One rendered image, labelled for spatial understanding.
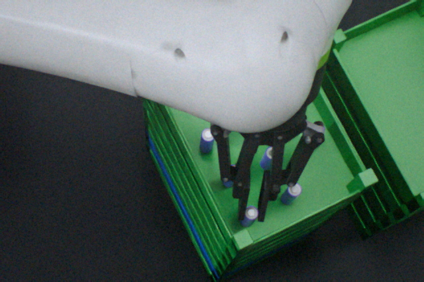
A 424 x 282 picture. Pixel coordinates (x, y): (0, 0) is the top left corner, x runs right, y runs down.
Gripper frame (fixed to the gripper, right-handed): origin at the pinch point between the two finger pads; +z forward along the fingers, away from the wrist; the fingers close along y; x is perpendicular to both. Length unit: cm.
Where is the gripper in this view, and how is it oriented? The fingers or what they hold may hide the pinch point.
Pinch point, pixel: (254, 196)
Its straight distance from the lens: 102.5
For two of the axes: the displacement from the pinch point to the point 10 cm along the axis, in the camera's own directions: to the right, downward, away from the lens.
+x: -0.4, 7.6, -6.4
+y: -10.0, -0.8, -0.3
